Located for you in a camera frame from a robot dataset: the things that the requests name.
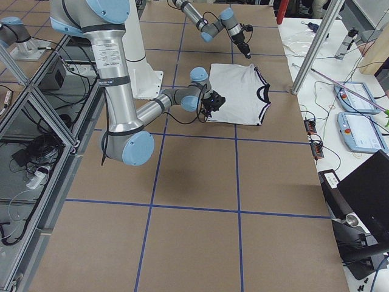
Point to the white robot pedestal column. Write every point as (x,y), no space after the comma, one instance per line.
(145,81)

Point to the aluminium frame post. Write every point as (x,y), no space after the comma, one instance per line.
(325,26)

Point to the grey control box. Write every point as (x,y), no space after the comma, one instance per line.
(54,78)

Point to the black monitor on stand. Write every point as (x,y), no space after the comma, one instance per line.
(359,205)

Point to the orange black connector module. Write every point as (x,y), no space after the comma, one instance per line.
(310,126)

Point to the silver black handheld device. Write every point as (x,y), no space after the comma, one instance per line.
(346,44)

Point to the silver reacher grabber tool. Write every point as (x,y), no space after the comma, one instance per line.
(382,109)

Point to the upper blue teach pendant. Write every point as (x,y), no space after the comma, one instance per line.
(351,103)

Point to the blue teach pendant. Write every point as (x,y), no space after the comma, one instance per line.
(351,103)
(360,134)

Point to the red fire extinguisher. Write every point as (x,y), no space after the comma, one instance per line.
(282,11)

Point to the lower blue teach pendant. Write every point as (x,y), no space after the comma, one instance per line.
(360,134)

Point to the white cartoon print t-shirt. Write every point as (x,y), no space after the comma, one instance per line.
(246,94)

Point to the white power strip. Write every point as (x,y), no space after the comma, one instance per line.
(37,180)

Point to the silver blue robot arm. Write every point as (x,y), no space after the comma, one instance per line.
(103,24)
(225,21)

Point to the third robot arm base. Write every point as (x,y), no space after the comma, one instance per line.
(13,31)

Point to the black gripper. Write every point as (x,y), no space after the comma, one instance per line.
(239,38)
(209,107)

